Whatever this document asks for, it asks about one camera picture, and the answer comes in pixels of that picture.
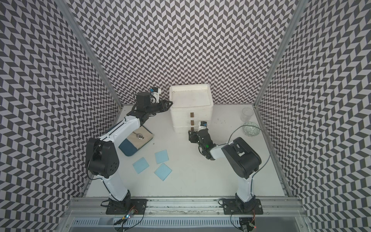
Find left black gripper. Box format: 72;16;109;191
146;100;174;116

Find white top drawer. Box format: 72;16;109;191
171;108;213;120

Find blue sticky note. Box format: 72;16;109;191
155;150;169;164
154;163;172;181
132;157;149;174

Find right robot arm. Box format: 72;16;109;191
188;129;262;213

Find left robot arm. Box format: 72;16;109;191
86;89;173;202

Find white three-drawer plastic cabinet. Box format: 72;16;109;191
169;84;214;134

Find dark blue tray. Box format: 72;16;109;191
118;139;138;157

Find clear drinking glass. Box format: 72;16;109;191
240;107;254;123

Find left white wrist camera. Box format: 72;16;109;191
150;87;161;103

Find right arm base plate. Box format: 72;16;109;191
218;198;263;215

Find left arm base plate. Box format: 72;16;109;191
105;199;148;215

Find aluminium front rail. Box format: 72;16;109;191
63;197;301;217

